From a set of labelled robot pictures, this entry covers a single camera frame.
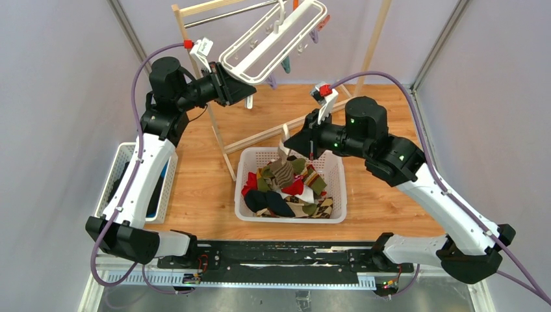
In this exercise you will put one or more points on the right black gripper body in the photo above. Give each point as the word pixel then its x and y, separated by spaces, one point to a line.
pixel 316 134

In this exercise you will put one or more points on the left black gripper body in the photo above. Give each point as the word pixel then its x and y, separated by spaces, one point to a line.
pixel 220 86

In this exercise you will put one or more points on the white plastic clip hanger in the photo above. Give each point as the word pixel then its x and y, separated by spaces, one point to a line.
pixel 276 35

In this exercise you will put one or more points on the brown striped sock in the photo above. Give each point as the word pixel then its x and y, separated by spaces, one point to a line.
pixel 282 168

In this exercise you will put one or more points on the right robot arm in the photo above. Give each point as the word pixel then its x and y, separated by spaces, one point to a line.
pixel 469 250

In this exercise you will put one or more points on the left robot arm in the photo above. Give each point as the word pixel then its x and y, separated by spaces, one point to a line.
pixel 119 231

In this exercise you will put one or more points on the purple hanger clip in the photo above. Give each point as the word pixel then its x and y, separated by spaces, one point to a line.
pixel 314 34
pixel 271 82

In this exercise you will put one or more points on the pile of colourful socks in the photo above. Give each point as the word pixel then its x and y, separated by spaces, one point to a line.
pixel 305 198

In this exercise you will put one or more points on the teal hanger clip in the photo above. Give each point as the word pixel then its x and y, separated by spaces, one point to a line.
pixel 286 65

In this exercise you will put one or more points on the orange hanger clip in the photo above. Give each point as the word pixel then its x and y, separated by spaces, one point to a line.
pixel 323 23

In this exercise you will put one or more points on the white centre laundry basket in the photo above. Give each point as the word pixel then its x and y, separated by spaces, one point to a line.
pixel 329 166

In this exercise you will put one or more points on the white laundry basket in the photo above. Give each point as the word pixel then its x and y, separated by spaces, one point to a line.
pixel 329 166
pixel 124 153

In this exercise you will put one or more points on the wooden clothes rack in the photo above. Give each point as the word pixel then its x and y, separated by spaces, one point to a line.
pixel 289 92

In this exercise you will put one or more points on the white left laundry basket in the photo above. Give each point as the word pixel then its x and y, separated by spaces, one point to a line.
pixel 124 153

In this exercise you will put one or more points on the dark clothes in left basket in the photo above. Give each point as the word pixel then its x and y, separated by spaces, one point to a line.
pixel 155 197

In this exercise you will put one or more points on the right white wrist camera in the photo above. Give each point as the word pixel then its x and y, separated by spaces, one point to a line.
pixel 326 97

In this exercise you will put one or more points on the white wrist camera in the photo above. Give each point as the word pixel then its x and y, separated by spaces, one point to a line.
pixel 326 97
pixel 200 52

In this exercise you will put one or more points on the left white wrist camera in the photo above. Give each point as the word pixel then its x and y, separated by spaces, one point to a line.
pixel 200 52

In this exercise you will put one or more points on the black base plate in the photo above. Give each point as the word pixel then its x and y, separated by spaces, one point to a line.
pixel 296 262

